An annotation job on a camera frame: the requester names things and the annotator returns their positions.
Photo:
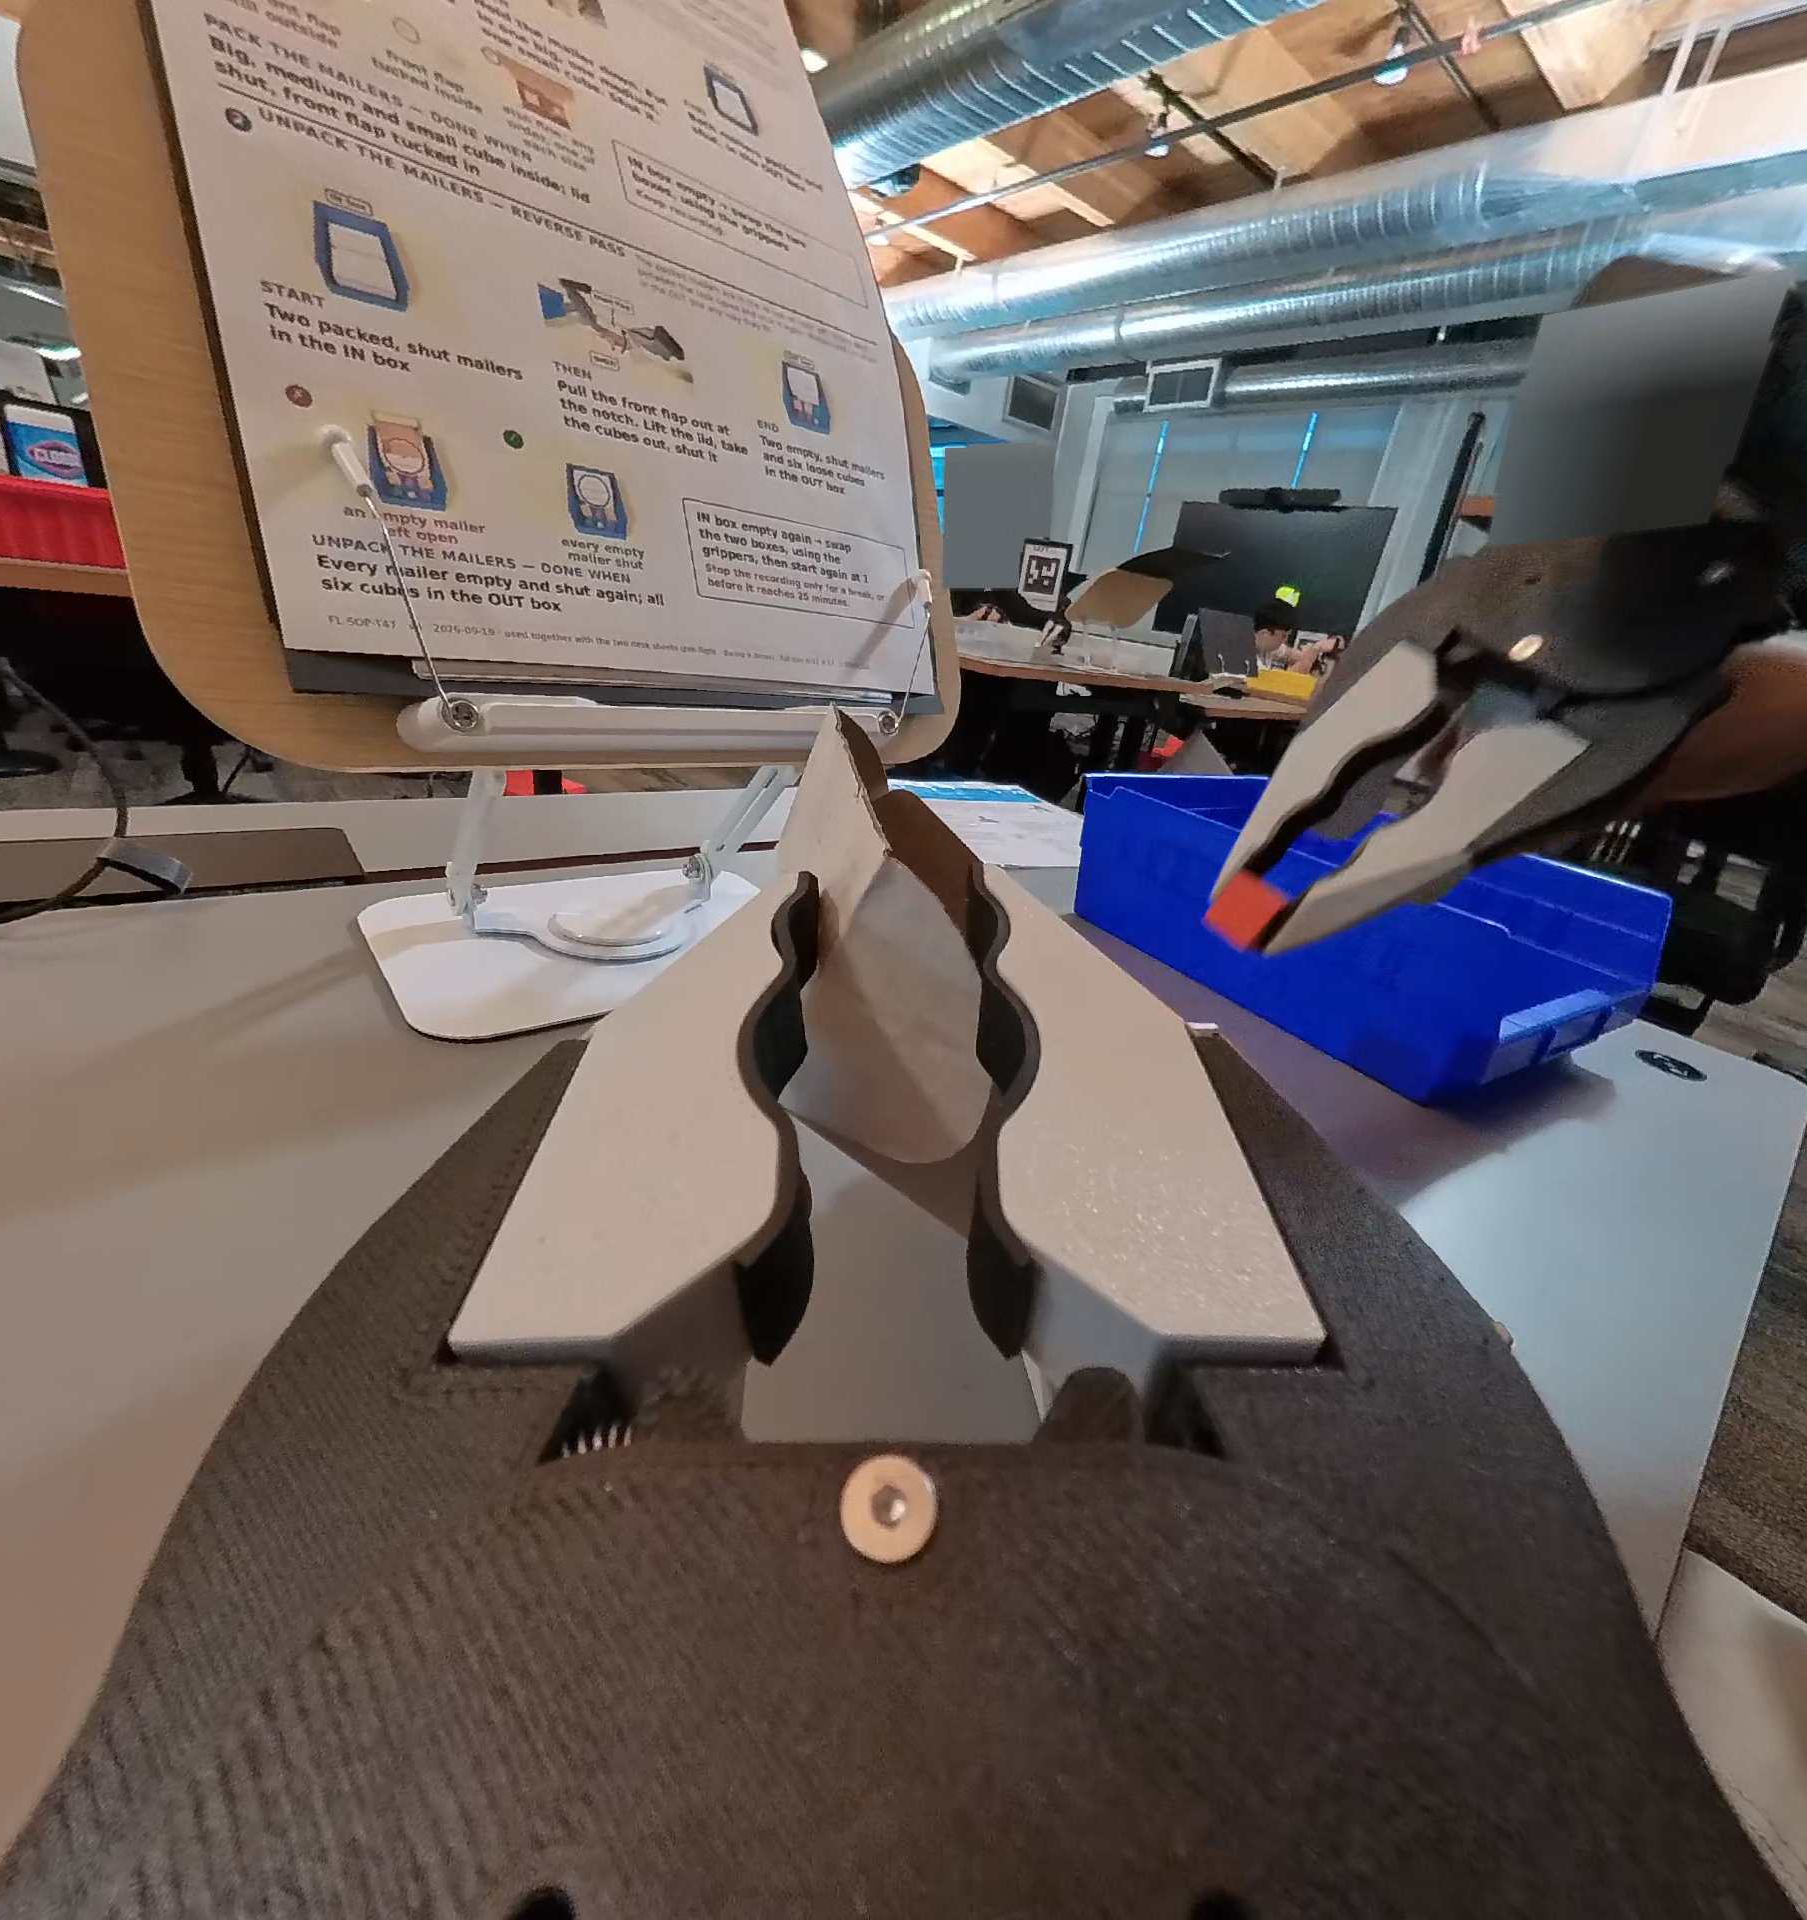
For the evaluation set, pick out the white blue paper envelope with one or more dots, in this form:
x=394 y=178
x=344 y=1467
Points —
x=992 y=812

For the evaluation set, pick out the grey desk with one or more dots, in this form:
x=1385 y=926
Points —
x=169 y=1200

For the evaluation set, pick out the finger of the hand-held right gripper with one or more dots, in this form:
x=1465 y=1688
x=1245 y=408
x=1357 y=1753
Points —
x=1470 y=798
x=1337 y=735

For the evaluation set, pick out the red ribbed container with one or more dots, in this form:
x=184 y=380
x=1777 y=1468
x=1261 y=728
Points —
x=19 y=517

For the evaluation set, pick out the small orange-red cube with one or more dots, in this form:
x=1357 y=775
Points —
x=1247 y=917

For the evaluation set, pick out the yellow plastic bin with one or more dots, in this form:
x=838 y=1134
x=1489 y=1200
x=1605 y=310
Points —
x=1281 y=687

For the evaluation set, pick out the printed instruction sheet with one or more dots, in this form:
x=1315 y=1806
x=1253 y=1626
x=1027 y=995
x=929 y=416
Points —
x=545 y=298

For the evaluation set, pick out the black monitor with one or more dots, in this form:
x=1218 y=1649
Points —
x=1286 y=563

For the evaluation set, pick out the blue plastic bin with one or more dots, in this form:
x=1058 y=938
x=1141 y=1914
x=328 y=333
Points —
x=1445 y=976

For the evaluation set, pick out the white cardboard mailer box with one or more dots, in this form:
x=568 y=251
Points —
x=895 y=976

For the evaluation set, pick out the ceiling air vent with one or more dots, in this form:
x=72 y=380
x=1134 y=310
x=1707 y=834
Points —
x=1180 y=385

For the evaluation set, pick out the black white marker tag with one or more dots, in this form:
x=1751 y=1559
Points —
x=1046 y=570

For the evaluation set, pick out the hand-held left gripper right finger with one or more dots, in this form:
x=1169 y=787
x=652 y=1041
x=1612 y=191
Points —
x=1141 y=1200

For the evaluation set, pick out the wipes package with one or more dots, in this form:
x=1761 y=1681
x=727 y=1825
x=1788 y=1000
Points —
x=56 y=443

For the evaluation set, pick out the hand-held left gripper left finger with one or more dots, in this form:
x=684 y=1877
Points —
x=650 y=1185

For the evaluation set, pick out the person's right hand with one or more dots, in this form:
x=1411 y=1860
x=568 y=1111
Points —
x=1774 y=735

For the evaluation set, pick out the person's leg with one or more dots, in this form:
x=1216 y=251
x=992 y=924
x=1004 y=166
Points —
x=1774 y=1740

